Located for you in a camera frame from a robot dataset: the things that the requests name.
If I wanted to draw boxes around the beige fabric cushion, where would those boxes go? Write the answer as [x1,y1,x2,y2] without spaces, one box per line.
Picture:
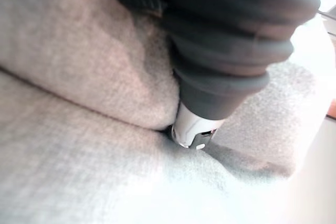
[0,0,182,131]

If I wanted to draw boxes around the white furniture piece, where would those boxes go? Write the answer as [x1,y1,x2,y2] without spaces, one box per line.
[317,0,336,36]

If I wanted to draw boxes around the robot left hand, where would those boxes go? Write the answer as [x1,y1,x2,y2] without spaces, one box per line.
[74,0,322,152]

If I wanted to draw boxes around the brown wooden piece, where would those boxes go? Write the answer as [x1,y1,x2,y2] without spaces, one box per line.
[325,100,336,120]

